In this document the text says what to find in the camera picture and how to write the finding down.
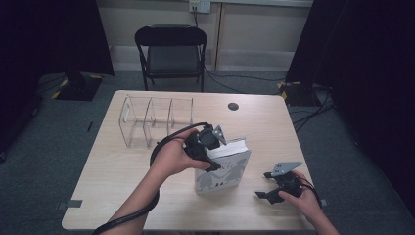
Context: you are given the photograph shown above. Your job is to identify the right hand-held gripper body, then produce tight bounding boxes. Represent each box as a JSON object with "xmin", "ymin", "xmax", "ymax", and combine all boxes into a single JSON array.
[{"xmin": 267, "ymin": 161, "xmax": 303, "ymax": 206}]

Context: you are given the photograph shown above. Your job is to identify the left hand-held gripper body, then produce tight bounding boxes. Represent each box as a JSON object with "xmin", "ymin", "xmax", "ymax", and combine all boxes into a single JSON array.
[{"xmin": 183, "ymin": 124, "xmax": 228, "ymax": 165}]

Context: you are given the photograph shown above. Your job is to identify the white book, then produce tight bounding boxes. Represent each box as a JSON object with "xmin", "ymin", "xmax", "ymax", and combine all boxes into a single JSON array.
[{"xmin": 193, "ymin": 137, "xmax": 253, "ymax": 197}]

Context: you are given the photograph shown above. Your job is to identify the clear acrylic book rack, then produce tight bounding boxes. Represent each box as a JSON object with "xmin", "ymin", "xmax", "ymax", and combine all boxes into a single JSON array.
[{"xmin": 117, "ymin": 94, "xmax": 195, "ymax": 150}]

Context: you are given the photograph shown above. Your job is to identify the person's right hand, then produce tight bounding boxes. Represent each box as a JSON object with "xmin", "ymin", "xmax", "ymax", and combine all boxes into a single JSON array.
[{"xmin": 277, "ymin": 169, "xmax": 323, "ymax": 220}]

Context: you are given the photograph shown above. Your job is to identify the person's left hand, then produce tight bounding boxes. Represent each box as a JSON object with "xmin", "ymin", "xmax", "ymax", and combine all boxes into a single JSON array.
[{"xmin": 150, "ymin": 126, "xmax": 212, "ymax": 179}]

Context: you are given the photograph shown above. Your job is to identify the black stand base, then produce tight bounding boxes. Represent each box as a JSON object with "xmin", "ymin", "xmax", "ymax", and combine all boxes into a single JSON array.
[
  {"xmin": 277, "ymin": 80, "xmax": 323, "ymax": 108},
  {"xmin": 51, "ymin": 71, "xmax": 106, "ymax": 102}
]

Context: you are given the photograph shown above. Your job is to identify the black folding chair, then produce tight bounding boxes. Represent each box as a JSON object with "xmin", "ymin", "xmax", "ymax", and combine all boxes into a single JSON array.
[{"xmin": 134, "ymin": 23, "xmax": 208, "ymax": 93}]

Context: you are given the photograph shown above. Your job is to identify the black curtain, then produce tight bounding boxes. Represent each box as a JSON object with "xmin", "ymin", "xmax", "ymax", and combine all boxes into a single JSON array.
[
  {"xmin": 0, "ymin": 0, "xmax": 115, "ymax": 158},
  {"xmin": 285, "ymin": 0, "xmax": 415, "ymax": 218}
]

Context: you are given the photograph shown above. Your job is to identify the grey tape strip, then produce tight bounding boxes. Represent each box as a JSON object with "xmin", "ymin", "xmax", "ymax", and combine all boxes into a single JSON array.
[{"xmin": 56, "ymin": 199, "xmax": 83, "ymax": 211}]

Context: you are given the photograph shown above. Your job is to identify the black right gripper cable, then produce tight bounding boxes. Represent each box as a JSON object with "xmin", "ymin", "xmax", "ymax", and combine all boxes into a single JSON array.
[{"xmin": 293, "ymin": 171, "xmax": 324, "ymax": 211}]

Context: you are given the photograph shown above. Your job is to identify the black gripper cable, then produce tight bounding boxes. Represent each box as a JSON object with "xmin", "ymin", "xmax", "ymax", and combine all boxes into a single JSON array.
[
  {"xmin": 293, "ymin": 171, "xmax": 324, "ymax": 211},
  {"xmin": 92, "ymin": 121, "xmax": 213, "ymax": 235}
]

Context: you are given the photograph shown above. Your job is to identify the black power cable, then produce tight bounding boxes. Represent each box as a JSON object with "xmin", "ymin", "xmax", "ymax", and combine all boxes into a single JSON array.
[{"xmin": 193, "ymin": 5, "xmax": 286, "ymax": 96}]

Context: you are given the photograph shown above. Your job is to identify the black floor cables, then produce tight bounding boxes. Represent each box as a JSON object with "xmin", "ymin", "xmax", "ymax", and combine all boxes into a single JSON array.
[{"xmin": 291, "ymin": 83, "xmax": 337, "ymax": 134}]

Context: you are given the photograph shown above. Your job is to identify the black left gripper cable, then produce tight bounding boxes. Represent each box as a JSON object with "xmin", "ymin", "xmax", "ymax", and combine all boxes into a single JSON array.
[{"xmin": 92, "ymin": 121, "xmax": 213, "ymax": 235}]

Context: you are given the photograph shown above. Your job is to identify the white wall socket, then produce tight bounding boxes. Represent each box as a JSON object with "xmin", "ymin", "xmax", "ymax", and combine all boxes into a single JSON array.
[{"xmin": 188, "ymin": 0, "xmax": 212, "ymax": 15}]

